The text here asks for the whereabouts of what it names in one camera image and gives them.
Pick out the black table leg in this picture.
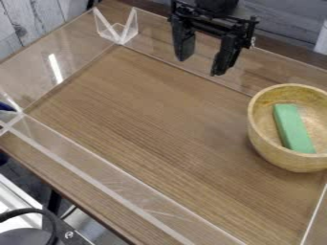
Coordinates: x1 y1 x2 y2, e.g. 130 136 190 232
47 190 63 215

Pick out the clear acrylic corner bracket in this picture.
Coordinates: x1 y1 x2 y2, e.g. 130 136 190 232
94 8 138 45

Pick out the light wooden bowl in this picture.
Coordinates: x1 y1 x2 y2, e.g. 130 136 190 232
249 83 327 172

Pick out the metal base plate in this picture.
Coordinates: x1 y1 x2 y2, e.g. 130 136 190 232
53 216 95 245

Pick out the blue object at left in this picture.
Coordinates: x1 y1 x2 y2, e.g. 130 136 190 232
0 101 17 112

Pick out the black cable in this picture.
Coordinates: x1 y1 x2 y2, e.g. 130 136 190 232
0 208 61 245

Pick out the clear acrylic tray wall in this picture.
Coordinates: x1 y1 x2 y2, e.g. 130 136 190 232
0 0 327 245

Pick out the green rectangular block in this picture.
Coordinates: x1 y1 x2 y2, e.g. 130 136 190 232
274 103 316 154

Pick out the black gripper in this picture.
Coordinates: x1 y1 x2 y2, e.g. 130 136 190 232
169 0 260 76

